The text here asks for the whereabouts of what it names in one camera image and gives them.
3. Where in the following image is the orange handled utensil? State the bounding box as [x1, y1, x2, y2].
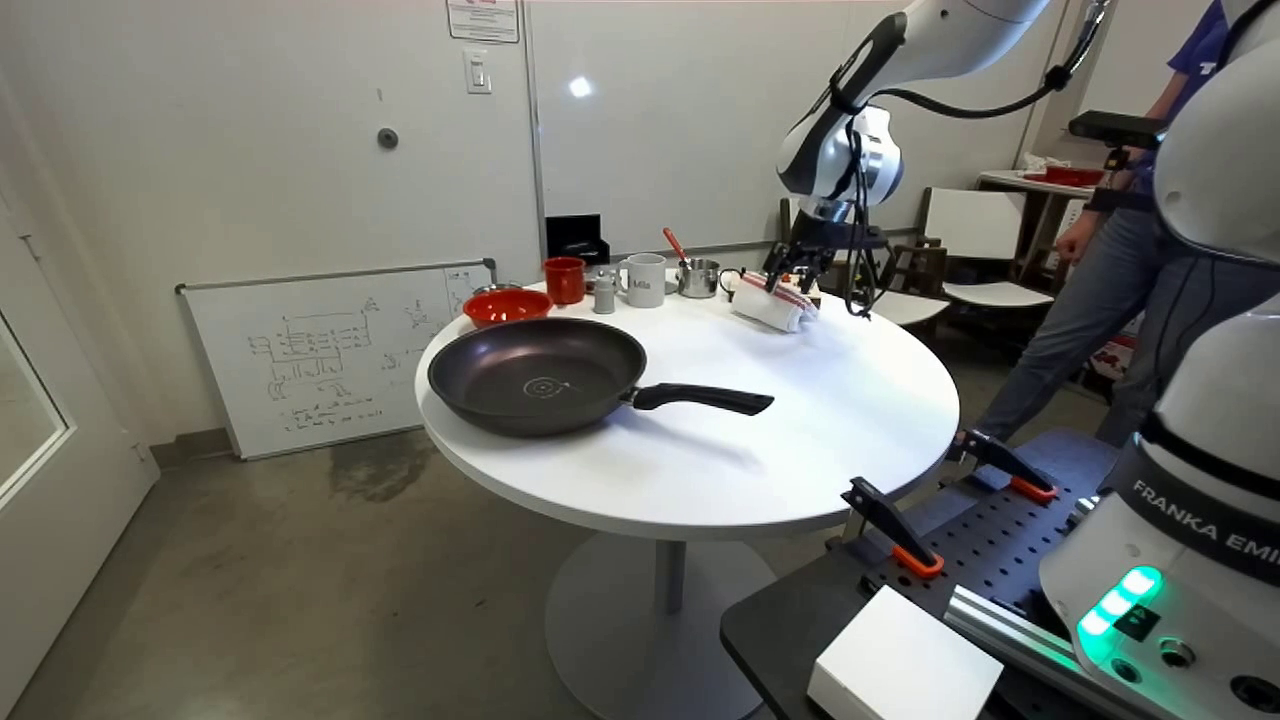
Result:
[662, 223, 696, 281]

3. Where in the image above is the person in blue shirt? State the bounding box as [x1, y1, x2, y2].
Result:
[974, 0, 1280, 450]

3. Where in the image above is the white box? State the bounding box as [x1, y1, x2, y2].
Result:
[804, 582, 1010, 720]

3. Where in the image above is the white wall switch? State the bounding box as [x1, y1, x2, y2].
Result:
[460, 49, 500, 98]

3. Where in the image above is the black clamp with orange grip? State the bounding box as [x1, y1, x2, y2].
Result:
[840, 470, 951, 589]
[956, 424, 1063, 508]

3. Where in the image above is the black wall tray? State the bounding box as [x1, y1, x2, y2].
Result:
[539, 212, 618, 266]

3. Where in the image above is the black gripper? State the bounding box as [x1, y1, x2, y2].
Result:
[764, 214, 884, 295]

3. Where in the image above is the small grey metal cup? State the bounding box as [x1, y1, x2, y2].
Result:
[588, 262, 625, 321]

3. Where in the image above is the white door with window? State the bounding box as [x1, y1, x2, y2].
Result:
[0, 195, 163, 720]

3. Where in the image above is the red cup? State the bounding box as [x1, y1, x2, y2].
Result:
[539, 250, 592, 311]

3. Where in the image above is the black robot cart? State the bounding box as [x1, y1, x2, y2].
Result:
[719, 428, 1280, 720]

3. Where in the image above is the white towel with red stripes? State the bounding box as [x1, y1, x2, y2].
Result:
[719, 266, 820, 339]

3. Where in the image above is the silver rail on cart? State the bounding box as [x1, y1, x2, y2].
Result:
[940, 578, 1114, 688]

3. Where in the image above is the black frying pan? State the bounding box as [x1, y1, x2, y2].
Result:
[424, 316, 782, 442]

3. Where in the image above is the white mug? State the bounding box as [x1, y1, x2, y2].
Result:
[618, 250, 671, 311]

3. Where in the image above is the red bowl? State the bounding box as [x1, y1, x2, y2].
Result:
[460, 283, 557, 333]

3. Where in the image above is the wall sign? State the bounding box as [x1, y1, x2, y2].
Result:
[442, 0, 524, 49]

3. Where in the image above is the round white table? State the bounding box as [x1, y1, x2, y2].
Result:
[412, 283, 963, 720]

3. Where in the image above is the whiteboard leaning on wall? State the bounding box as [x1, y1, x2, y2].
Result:
[177, 256, 500, 464]

